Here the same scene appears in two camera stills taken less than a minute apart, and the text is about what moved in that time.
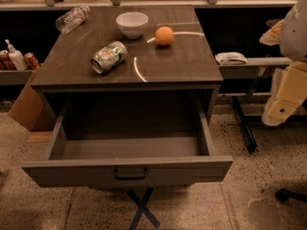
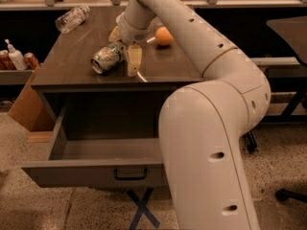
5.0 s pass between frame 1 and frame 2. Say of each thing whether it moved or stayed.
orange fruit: stayed
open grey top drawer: stayed
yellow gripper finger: moved
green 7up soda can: stayed
